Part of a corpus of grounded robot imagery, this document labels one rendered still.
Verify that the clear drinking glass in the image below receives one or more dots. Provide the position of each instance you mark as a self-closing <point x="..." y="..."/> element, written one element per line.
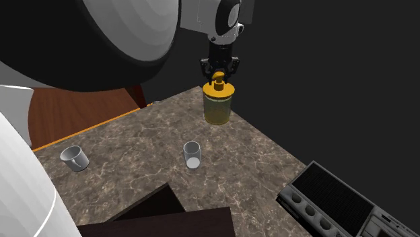
<point x="192" y="156"/>

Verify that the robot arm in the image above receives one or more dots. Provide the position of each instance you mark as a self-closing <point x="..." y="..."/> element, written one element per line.
<point x="131" y="29"/>

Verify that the brown wooden table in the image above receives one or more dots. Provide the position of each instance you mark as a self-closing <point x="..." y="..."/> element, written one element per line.
<point x="75" y="111"/>

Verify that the grey mug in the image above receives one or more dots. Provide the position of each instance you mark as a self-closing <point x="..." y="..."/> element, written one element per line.
<point x="75" y="158"/>

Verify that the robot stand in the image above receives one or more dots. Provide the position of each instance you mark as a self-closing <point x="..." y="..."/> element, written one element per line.
<point x="164" y="223"/>

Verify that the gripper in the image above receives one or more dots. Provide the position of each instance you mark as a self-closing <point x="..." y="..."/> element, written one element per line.
<point x="220" y="54"/>

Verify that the yellow soap dispenser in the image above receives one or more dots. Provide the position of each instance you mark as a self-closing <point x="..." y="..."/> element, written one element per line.
<point x="217" y="104"/>

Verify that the grey stove with knobs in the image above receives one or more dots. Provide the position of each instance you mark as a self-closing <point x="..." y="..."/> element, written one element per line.
<point x="331" y="200"/>

